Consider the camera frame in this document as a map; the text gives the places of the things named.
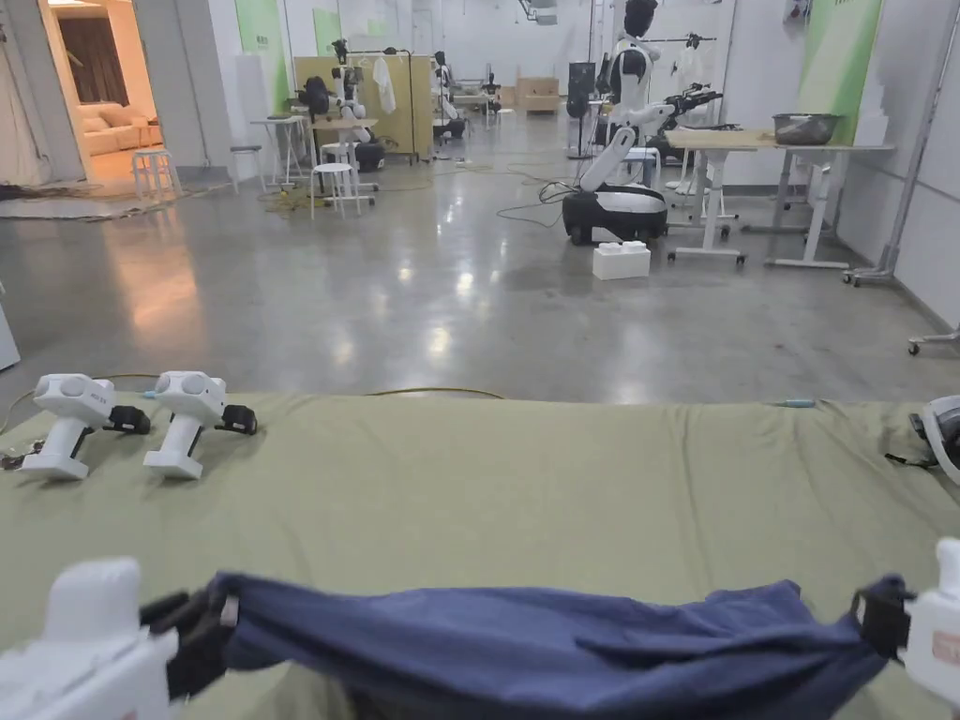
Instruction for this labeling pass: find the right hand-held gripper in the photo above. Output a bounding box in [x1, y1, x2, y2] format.
[851, 538, 960, 720]

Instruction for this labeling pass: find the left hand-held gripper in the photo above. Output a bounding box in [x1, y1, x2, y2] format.
[0, 556, 243, 720]

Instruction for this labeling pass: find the dark blue shirt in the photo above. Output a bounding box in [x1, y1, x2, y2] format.
[213, 571, 895, 720]

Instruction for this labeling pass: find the spare white hand-held gripper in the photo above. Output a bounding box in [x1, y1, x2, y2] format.
[14, 372, 153, 481]
[142, 370, 260, 481]

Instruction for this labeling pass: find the bed with pale green sheet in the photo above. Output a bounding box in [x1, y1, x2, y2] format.
[0, 388, 960, 720]

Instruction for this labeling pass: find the white rolling stand base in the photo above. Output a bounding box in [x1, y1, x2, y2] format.
[839, 243, 901, 288]

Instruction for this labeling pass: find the white block-shaped carton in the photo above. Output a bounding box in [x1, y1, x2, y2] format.
[592, 240, 653, 282]

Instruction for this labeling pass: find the white round stool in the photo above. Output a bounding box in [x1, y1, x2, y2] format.
[309, 161, 363, 220]
[131, 149, 183, 202]

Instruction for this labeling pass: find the wooden-top table with metal bowl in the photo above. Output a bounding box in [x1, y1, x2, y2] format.
[663, 112, 898, 270]

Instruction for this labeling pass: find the beige sofa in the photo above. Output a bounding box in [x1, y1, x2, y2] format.
[78, 103, 163, 157]

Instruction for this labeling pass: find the white folding table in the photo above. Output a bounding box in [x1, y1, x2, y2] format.
[249, 115, 315, 190]

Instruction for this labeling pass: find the white humanoid robot, wheeled base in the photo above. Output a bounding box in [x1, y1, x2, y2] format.
[561, 0, 726, 247]

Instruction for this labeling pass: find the white garment on hanger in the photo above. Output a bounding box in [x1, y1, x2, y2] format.
[370, 56, 397, 115]

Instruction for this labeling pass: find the clothes rack with white garment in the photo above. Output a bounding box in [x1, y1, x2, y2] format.
[659, 31, 720, 196]

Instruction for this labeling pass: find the white and black humanoid robot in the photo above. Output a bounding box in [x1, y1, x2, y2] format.
[430, 50, 468, 145]

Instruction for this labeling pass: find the wooden crate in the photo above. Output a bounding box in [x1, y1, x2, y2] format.
[515, 76, 561, 116]

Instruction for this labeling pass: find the white headset with black strap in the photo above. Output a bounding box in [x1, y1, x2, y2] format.
[883, 395, 960, 490]

